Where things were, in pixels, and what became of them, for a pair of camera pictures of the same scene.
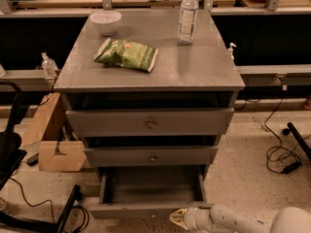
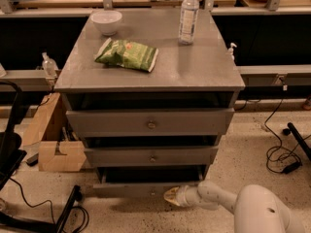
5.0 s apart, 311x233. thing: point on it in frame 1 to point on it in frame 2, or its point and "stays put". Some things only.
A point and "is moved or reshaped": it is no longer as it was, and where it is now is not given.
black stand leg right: x=301 y=143 stays put
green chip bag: x=126 y=53 stays put
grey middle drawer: x=152 y=156 stays put
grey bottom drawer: x=149 y=192 is moved or reshaped
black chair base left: x=11 y=158 stays put
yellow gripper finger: x=177 y=217 to x=171 y=196
